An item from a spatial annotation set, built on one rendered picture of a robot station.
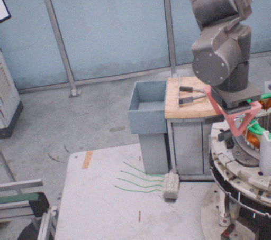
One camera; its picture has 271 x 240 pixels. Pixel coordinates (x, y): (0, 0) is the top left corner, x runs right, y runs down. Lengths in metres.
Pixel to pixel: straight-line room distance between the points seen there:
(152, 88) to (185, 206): 0.39
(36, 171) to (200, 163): 1.67
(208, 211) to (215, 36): 0.61
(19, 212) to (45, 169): 1.25
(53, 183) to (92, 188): 1.25
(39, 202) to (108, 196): 0.26
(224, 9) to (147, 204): 0.68
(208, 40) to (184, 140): 0.53
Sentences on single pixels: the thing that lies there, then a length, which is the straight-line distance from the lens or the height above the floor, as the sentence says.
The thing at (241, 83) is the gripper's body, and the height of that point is 1.28.
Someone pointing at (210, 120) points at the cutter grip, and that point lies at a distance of 0.67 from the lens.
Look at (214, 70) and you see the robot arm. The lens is 0.49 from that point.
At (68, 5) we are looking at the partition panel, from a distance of 2.92.
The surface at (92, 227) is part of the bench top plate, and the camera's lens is 1.02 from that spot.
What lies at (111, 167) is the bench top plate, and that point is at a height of 0.78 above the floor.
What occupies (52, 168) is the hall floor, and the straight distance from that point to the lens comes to 2.47.
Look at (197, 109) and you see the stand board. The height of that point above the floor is 1.06.
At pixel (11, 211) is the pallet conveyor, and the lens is 1.25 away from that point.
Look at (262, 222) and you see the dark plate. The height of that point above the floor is 0.78.
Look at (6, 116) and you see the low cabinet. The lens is 2.93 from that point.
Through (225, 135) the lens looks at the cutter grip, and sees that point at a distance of 0.63.
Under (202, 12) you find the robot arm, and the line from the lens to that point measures 0.54.
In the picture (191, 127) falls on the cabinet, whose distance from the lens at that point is 0.93.
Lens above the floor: 1.58
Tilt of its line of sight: 33 degrees down
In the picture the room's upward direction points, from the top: 10 degrees counter-clockwise
